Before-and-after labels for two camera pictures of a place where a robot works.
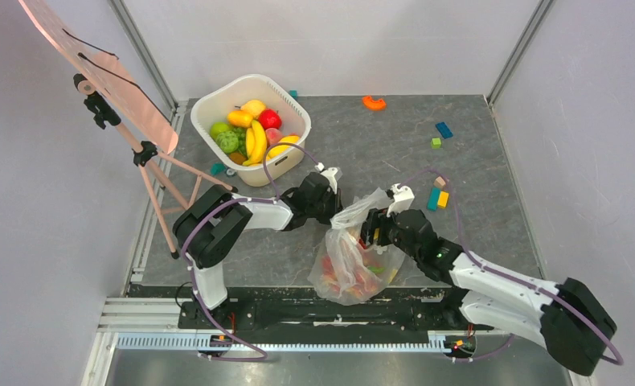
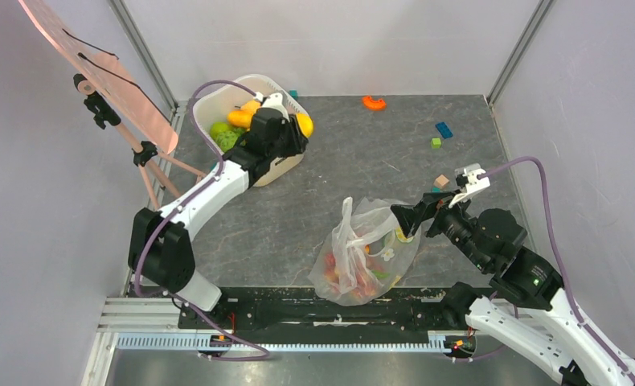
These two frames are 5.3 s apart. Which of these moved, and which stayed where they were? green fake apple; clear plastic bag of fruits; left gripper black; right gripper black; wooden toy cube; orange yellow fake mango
Moved: right gripper black; left gripper black
Stayed: orange yellow fake mango; wooden toy cube; clear plastic bag of fruits; green fake apple
